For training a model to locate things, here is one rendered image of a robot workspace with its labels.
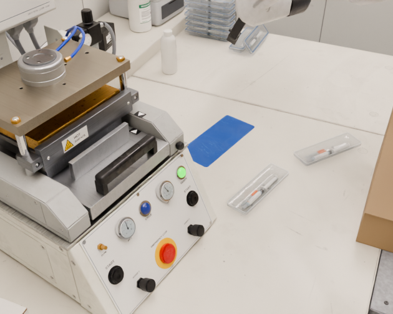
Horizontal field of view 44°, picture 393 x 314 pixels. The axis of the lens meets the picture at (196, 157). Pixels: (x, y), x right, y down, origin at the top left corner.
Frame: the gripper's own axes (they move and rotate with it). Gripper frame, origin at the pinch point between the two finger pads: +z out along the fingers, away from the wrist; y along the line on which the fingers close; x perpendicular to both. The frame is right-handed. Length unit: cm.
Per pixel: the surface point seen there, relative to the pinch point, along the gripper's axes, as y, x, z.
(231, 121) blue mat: -28.5, -12.9, 0.1
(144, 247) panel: -74, -10, -36
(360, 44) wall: 116, -62, 138
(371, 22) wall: 124, -59, 124
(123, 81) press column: -49, 11, -40
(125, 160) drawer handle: -63, 1, -46
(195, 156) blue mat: -45.3, -9.6, -8.2
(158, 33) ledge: -4.1, 24.7, 30.9
